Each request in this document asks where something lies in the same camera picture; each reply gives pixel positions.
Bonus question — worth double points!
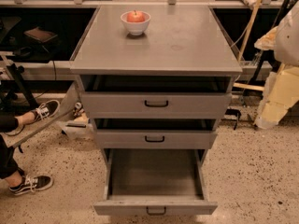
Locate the grey bottom drawer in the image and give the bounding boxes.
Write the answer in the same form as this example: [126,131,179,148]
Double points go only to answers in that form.
[94,149,218,216]

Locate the grey drawer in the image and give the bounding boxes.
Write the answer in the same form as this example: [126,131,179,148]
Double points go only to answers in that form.
[94,149,218,216]
[94,119,217,149]
[80,75,231,119]

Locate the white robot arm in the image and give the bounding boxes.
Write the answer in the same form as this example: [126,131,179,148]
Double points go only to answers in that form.
[254,2,299,129]

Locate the grey drawer cabinet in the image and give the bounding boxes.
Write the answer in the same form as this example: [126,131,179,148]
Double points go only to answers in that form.
[69,4,243,166]

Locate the grey top drawer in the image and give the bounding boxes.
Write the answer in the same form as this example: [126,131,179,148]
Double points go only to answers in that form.
[80,75,231,119]

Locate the grey middle drawer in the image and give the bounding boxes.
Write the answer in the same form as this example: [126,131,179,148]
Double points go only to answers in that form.
[94,119,217,149]

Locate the grey box on floor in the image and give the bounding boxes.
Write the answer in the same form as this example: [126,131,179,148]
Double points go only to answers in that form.
[57,120,93,139]

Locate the small toy figure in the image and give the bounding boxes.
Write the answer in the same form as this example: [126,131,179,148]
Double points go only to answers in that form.
[73,102,84,118]

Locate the white bowl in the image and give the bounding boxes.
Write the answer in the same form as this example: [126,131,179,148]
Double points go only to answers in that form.
[121,11,150,35]

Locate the red apple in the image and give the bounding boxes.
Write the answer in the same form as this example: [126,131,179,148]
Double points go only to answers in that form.
[126,10,145,22]

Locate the black sneaker upper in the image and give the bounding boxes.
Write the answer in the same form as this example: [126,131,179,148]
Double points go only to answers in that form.
[32,100,60,122]

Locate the black sneaker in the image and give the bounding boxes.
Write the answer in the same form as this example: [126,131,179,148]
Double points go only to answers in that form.
[9,175,53,196]
[32,100,60,122]

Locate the grey metal bar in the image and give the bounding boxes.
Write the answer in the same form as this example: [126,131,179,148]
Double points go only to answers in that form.
[11,108,73,153]

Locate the black office chair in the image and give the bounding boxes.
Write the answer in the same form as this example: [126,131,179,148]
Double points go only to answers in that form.
[0,16,60,108]

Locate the person leg black trousers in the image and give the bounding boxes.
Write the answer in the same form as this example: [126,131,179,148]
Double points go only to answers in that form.
[0,110,40,189]

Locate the black sneaker lower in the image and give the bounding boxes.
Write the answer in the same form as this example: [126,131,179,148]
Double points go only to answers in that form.
[9,175,53,196]

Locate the wooden easel frame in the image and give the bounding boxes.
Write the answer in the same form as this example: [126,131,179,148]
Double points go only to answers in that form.
[233,0,269,92]

